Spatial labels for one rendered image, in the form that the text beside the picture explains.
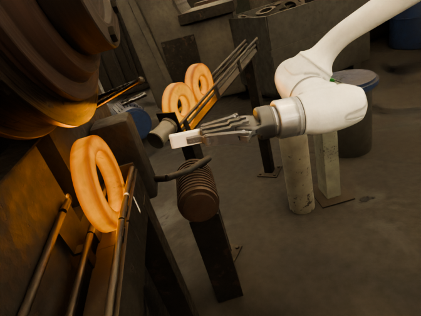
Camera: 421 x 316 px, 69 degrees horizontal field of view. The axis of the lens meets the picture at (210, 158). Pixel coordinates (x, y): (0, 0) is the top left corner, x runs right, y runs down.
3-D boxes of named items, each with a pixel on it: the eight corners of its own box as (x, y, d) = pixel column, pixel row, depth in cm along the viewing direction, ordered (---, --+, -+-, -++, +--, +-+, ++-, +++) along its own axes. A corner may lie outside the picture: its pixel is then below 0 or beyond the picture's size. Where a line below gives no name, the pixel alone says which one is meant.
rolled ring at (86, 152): (98, 120, 63) (83, 125, 63) (78, 162, 47) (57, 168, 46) (131, 192, 72) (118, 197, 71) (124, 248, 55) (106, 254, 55)
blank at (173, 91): (155, 96, 96) (163, 96, 94) (178, 75, 106) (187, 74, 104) (172, 138, 104) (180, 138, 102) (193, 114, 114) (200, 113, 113)
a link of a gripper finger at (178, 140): (202, 141, 70) (202, 142, 69) (171, 147, 70) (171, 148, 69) (199, 129, 69) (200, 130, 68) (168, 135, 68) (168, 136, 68)
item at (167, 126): (151, 148, 97) (143, 133, 94) (165, 133, 103) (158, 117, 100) (166, 149, 94) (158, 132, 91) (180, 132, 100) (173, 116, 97)
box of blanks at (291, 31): (279, 108, 264) (264, 12, 228) (235, 91, 335) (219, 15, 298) (371, 70, 287) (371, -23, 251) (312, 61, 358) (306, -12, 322)
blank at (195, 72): (178, 75, 106) (187, 74, 104) (198, 57, 116) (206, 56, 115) (193, 114, 114) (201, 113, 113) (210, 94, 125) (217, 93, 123)
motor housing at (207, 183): (215, 311, 114) (171, 197, 89) (208, 266, 133) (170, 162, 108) (249, 301, 114) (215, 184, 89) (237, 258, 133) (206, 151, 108)
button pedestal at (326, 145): (325, 212, 144) (313, 84, 115) (304, 185, 165) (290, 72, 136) (358, 202, 144) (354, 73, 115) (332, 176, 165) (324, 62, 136)
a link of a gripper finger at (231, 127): (249, 134, 70) (251, 136, 69) (202, 144, 70) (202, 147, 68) (247, 118, 69) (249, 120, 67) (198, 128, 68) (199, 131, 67)
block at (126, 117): (121, 209, 85) (84, 131, 74) (124, 192, 92) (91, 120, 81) (158, 197, 85) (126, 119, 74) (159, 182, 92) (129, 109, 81)
